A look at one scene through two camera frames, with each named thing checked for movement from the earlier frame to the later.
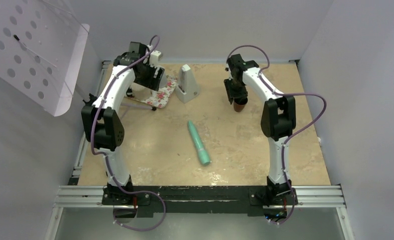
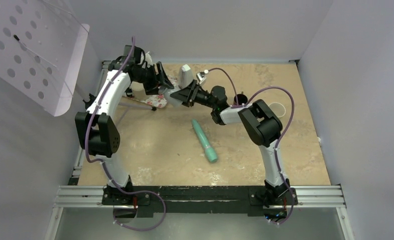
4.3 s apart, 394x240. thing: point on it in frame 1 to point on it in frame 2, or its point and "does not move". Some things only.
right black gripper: (231, 93) to (188, 94)
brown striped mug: (239, 104) does not move
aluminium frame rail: (320, 196) does not move
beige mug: (138, 90) does not move
